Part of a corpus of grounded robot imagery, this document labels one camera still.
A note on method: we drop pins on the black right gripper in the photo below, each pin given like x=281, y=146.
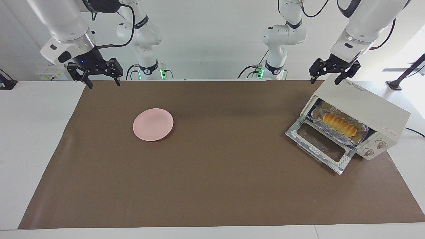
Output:
x=93, y=63

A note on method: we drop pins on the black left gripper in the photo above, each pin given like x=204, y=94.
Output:
x=335, y=63

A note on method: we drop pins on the golden bread loaf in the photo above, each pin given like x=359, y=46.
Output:
x=338, y=124

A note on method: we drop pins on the aluminium foil tray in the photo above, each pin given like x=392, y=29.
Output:
x=327, y=128

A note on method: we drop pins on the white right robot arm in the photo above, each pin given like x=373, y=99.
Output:
x=63, y=20

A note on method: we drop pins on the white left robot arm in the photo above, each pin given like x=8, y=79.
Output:
x=368, y=20

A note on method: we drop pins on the cream toaster oven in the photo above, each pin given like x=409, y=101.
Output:
x=372, y=106

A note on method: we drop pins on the glass oven door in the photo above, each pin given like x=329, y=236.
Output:
x=298, y=131

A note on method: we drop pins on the cream oven knob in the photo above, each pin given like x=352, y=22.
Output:
x=381, y=144
x=368, y=152

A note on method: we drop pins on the white power strip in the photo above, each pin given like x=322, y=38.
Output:
x=49, y=76

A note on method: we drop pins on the pink round plate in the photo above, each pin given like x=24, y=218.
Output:
x=153, y=124

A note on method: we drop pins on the brown table mat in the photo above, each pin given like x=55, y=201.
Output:
x=212, y=179

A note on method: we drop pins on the black camera stand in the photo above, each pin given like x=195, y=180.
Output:
x=406, y=73

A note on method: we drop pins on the black clamp bracket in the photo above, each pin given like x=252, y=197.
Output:
x=6, y=83

